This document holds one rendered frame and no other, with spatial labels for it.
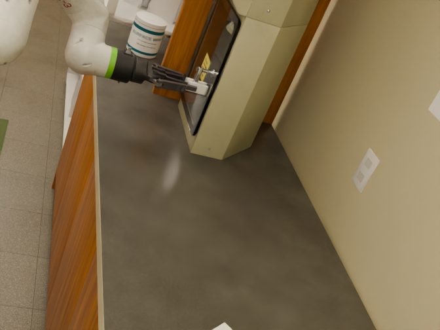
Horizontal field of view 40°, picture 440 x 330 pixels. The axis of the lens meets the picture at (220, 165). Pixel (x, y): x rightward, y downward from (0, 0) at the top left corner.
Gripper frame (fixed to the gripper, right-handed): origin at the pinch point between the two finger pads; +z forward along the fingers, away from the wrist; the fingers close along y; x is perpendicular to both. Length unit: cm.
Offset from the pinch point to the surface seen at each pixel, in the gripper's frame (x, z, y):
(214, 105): 2.0, 6.0, -5.4
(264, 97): -1.2, 24.3, 3.3
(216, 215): 20.0, 7.8, -36.7
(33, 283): 115, -26, 24
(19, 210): 115, -36, 70
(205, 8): -14.9, 3.2, 31.8
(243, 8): -28.6, 3.0, -5.1
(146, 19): 6, -9, 65
